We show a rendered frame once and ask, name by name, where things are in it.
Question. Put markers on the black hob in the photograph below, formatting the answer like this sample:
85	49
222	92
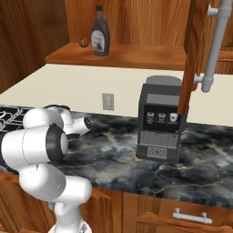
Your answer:
10	116

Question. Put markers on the wooden lower cupboard door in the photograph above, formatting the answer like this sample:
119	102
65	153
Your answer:
103	212

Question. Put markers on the wooden drawer front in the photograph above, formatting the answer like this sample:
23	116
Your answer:
157	212

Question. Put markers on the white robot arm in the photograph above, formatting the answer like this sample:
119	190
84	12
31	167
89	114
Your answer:
33	145

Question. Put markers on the closed wooden wall cabinet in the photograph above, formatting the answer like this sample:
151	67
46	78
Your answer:
225	59

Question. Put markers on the grey wall outlet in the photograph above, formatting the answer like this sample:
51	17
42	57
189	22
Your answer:
108	101

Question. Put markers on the open wooden wall cabinet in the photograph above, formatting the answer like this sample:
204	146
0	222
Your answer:
136	56

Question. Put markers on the small brown cookie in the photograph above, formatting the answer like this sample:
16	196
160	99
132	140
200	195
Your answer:
84	43

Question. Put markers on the dark grey coffee machine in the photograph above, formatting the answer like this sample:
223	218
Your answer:
159	121

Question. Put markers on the dark brown syrup bottle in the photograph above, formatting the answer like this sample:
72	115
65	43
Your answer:
100	36

